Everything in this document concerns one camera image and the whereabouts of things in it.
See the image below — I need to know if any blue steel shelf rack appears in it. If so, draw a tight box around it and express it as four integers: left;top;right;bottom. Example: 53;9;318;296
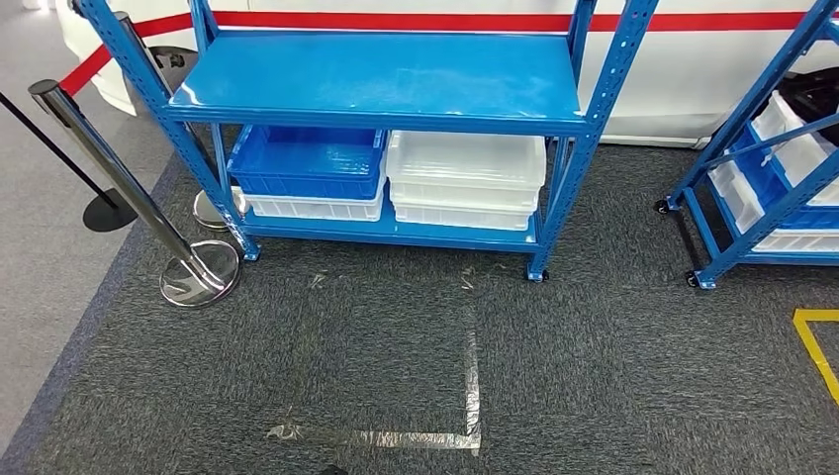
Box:
654;0;839;291
70;0;660;284

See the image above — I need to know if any white plastic crate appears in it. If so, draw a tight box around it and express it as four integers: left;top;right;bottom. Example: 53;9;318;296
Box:
707;156;839;254
750;90;839;208
388;180;543;213
231;175;388;223
393;199;536;232

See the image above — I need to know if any blue plastic crate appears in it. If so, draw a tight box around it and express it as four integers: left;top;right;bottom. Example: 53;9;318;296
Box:
729;124;839;231
227;126;388;202

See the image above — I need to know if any clear silvery floor tape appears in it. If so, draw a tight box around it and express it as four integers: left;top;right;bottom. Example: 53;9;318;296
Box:
265;308;483;458

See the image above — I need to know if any red barrier belt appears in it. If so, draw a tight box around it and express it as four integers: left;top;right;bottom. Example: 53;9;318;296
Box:
58;42;115;98
133;9;839;40

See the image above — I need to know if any white car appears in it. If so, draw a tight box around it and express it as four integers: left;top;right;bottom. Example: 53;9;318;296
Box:
55;0;839;149

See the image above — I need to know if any black stanchion with round base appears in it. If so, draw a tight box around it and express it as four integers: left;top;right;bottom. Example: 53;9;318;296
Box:
0;91;139;234

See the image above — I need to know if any yellow floor tape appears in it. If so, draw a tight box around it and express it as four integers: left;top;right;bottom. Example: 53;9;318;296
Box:
792;308;839;407

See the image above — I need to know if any chrome stanchion post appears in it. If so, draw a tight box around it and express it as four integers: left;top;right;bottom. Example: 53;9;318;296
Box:
28;79;242;310
112;11;252;232

